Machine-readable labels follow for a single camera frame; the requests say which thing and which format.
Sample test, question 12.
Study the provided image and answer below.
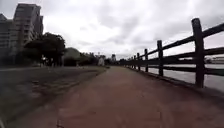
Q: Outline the pale standing stone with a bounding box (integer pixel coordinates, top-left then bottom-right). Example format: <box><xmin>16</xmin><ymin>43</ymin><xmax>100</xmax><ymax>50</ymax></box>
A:
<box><xmin>97</xmin><ymin>57</ymin><xmax>106</xmax><ymax>67</ymax></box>

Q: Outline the grey water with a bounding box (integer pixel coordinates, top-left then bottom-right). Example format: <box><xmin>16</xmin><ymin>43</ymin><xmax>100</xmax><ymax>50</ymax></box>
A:
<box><xmin>139</xmin><ymin>63</ymin><xmax>224</xmax><ymax>94</ymax></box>

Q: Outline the ground strip with grass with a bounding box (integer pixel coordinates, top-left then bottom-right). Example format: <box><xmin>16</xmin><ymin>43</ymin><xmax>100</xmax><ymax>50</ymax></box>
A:
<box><xmin>0</xmin><ymin>65</ymin><xmax>108</xmax><ymax>128</ymax></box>

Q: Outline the row of distant trees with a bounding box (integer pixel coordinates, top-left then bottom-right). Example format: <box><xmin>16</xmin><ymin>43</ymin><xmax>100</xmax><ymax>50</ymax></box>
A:
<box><xmin>79</xmin><ymin>52</ymin><xmax>129</xmax><ymax>67</ymax></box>

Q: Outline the dark wooden rail fence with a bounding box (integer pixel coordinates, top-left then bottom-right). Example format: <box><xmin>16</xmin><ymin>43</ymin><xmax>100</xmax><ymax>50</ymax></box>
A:
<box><xmin>123</xmin><ymin>17</ymin><xmax>224</xmax><ymax>89</ymax></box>

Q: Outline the domed building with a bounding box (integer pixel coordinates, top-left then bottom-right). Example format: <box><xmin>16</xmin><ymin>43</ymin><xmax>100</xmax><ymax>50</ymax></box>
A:
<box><xmin>62</xmin><ymin>47</ymin><xmax>82</xmax><ymax>67</ymax></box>

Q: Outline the red stone-paved path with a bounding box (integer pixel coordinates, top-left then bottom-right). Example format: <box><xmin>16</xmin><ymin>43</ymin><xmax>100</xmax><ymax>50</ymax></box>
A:
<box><xmin>6</xmin><ymin>65</ymin><xmax>224</xmax><ymax>128</ymax></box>

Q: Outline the dark kerb under fence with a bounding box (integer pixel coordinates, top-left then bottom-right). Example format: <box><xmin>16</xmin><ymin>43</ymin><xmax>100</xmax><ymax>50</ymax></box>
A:
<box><xmin>124</xmin><ymin>65</ymin><xmax>224</xmax><ymax>106</ymax></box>

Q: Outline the tall multi-storey building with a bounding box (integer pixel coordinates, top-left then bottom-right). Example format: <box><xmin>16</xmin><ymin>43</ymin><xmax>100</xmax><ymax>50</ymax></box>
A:
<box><xmin>0</xmin><ymin>3</ymin><xmax>45</xmax><ymax>66</ymax></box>

